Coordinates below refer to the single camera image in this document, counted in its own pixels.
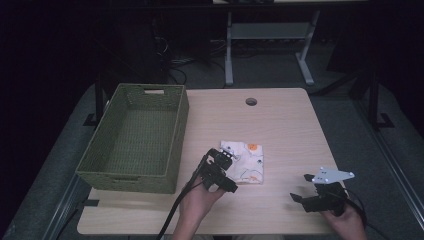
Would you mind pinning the green woven basket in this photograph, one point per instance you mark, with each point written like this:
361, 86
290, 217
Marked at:
143, 133

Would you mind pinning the white metal table frame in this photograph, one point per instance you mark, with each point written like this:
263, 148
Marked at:
266, 31

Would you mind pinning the black metal stand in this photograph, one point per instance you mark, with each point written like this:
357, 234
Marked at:
375, 100
99, 103

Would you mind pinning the metal floor rail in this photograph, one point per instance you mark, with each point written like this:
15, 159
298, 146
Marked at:
390, 160
61, 206

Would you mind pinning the person's right hand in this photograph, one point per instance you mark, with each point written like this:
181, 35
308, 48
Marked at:
346, 223

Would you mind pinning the white printed cloth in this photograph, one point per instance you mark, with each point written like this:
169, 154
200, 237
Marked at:
250, 165

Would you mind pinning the person's left hand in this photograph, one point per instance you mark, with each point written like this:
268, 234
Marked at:
196, 203

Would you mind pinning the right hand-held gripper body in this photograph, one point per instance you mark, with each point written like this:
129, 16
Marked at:
328, 195

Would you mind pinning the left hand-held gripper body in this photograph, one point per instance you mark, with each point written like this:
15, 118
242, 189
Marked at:
216, 178

